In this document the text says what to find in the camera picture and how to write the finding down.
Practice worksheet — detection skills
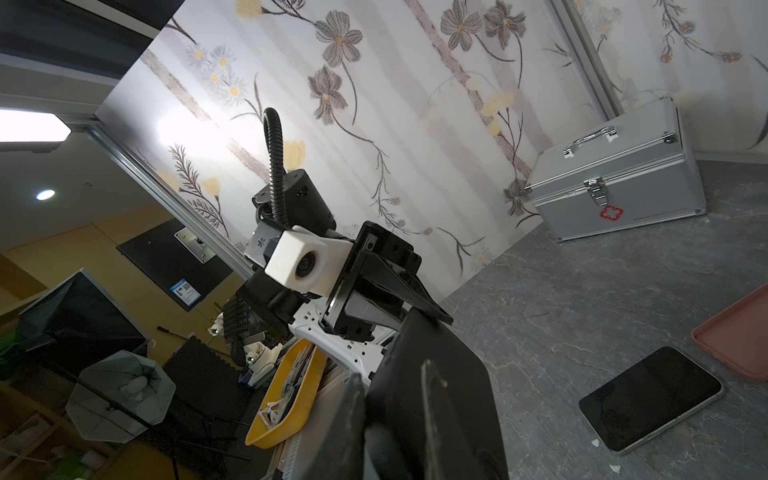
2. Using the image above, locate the aluminium corner frame post left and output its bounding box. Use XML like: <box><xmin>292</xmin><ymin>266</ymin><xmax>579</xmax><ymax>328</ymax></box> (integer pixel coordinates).
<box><xmin>549</xmin><ymin>0</ymin><xmax>624</xmax><ymax>120</ymax></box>

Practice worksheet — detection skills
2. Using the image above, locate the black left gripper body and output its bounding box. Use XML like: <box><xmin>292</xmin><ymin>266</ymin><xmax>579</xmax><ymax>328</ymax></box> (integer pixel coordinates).
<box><xmin>320</xmin><ymin>221</ymin><xmax>422</xmax><ymax>341</ymax></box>

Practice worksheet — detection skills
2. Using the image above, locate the black softbox light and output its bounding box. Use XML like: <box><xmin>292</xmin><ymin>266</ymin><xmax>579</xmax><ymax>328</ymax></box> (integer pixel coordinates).
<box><xmin>17</xmin><ymin>269</ymin><xmax>150</xmax><ymax>376</ymax></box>

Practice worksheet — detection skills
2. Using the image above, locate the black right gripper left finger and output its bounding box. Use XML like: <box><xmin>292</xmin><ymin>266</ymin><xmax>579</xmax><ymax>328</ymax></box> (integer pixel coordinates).
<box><xmin>303</xmin><ymin>373</ymin><xmax>366</xmax><ymax>479</ymax></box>

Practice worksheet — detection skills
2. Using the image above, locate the phone with black screen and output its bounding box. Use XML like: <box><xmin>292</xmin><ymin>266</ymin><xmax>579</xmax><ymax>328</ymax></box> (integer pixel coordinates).
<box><xmin>578</xmin><ymin>346</ymin><xmax>725</xmax><ymax>455</ymax></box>

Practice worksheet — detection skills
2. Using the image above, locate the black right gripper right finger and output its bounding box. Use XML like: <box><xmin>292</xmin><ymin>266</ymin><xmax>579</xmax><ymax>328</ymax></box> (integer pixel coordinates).
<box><xmin>421</xmin><ymin>360</ymin><xmax>480</xmax><ymax>479</ymax></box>

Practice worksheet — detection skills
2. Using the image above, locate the black phone case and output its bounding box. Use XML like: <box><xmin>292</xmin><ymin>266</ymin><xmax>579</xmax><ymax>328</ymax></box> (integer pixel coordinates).
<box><xmin>364</xmin><ymin>310</ymin><xmax>509</xmax><ymax>479</ymax></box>

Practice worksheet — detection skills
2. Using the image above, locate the grey octagonal softbox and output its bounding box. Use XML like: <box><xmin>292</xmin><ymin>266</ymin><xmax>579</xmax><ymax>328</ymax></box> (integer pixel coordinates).
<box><xmin>65</xmin><ymin>350</ymin><xmax>176</xmax><ymax>444</ymax></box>

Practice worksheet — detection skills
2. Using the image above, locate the yellow plastic tray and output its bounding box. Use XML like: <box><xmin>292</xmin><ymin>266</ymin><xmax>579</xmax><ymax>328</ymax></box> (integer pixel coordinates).
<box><xmin>244</xmin><ymin>339</ymin><xmax>328</xmax><ymax>450</ymax></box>

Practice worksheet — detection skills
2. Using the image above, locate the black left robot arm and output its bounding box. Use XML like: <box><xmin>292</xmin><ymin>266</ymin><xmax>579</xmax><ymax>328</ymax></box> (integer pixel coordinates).
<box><xmin>244</xmin><ymin>108</ymin><xmax>453</xmax><ymax>383</ymax></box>

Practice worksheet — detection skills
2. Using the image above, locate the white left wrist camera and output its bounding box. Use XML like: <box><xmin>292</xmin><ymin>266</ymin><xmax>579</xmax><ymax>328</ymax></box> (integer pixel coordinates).
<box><xmin>264</xmin><ymin>230</ymin><xmax>353</xmax><ymax>297</ymax></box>

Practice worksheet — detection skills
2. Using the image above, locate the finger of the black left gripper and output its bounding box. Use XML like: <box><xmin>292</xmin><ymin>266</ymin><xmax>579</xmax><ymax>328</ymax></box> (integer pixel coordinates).
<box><xmin>359</xmin><ymin>254</ymin><xmax>453</xmax><ymax>325</ymax></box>

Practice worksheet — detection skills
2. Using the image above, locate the pink phone case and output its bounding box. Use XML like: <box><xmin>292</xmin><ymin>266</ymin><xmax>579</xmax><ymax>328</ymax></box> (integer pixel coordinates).
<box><xmin>691</xmin><ymin>285</ymin><xmax>767</xmax><ymax>382</ymax></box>

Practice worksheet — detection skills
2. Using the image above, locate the silver aluminium case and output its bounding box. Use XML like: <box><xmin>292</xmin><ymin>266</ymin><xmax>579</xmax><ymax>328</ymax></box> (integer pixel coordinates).
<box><xmin>525</xmin><ymin>96</ymin><xmax>707</xmax><ymax>242</ymax></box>

